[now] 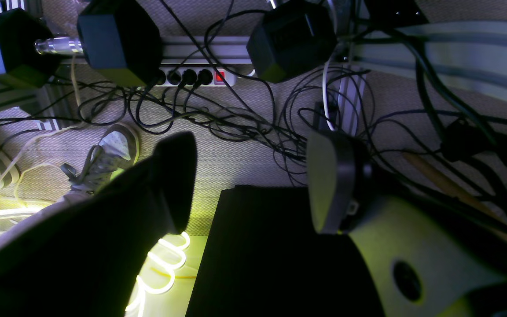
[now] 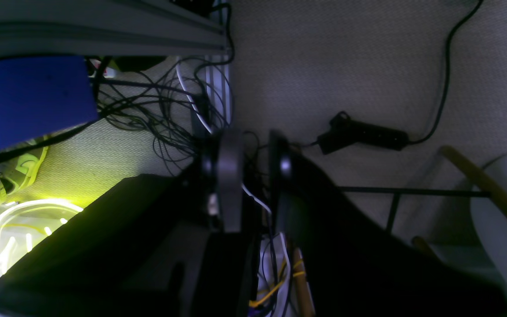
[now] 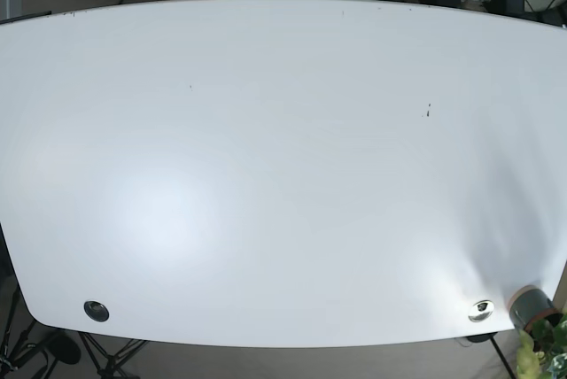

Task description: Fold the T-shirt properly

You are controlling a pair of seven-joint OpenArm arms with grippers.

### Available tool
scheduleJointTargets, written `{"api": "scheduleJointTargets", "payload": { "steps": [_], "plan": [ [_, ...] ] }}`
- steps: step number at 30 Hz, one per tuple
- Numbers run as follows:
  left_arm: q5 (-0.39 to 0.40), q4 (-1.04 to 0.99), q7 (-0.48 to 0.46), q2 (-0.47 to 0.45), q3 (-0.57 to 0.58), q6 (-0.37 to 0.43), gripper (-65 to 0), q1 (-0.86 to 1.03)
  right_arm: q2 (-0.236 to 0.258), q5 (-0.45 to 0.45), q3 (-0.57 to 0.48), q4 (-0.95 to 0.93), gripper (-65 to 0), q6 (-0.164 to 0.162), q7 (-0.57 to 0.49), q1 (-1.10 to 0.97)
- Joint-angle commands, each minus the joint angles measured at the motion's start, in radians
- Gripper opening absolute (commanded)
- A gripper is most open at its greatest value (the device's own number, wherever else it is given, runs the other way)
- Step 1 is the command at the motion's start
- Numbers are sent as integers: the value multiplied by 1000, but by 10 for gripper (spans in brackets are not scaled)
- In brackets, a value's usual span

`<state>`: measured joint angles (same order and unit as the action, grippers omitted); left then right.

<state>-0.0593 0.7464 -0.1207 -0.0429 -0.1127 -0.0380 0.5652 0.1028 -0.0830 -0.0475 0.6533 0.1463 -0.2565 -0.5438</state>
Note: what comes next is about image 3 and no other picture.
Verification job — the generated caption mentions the silver table grommet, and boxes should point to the silver table grommet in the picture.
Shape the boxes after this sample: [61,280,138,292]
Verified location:
[468,300,494,322]

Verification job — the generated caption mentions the black table grommet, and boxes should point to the black table grommet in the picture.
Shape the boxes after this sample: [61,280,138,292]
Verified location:
[83,300,110,322]

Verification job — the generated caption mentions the grey plant pot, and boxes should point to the grey plant pot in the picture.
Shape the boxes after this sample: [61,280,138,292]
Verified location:
[507,286,563,333]

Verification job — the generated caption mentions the green potted plant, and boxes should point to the green potted plant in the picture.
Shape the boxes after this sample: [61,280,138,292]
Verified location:
[516,313,566,379]

